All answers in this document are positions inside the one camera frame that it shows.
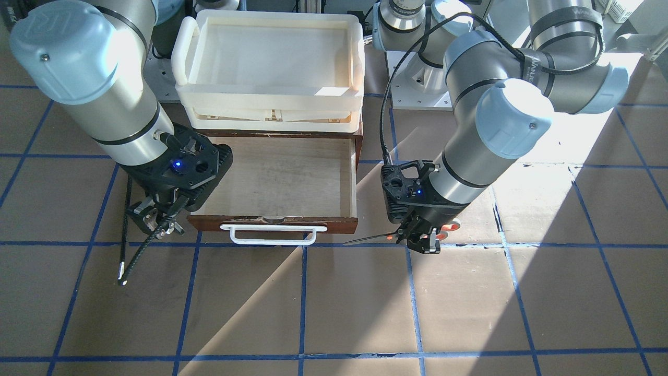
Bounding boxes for white plastic bin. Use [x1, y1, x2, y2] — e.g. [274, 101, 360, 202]
[171, 9, 365, 133]

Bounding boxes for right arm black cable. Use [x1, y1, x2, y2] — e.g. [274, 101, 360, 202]
[117, 175, 181, 286]

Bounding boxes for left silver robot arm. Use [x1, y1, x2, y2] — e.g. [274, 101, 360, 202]
[373, 1, 630, 254]

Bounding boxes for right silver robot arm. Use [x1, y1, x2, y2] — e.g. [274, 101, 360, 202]
[9, 1, 232, 237]

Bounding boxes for brown wooden drawer cabinet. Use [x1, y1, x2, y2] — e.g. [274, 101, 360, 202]
[197, 118, 363, 169]

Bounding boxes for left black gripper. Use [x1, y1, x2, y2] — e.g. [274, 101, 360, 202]
[381, 160, 468, 254]

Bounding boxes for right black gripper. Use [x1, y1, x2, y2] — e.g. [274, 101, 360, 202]
[121, 124, 233, 237]

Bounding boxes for wooden drawer with white handle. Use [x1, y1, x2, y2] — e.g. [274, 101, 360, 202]
[188, 137, 358, 235]

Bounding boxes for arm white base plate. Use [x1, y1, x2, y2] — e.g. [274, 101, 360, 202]
[391, 53, 452, 111]
[143, 43, 181, 104]

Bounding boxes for grey orange scissors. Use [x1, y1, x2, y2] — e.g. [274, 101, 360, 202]
[343, 220, 462, 246]

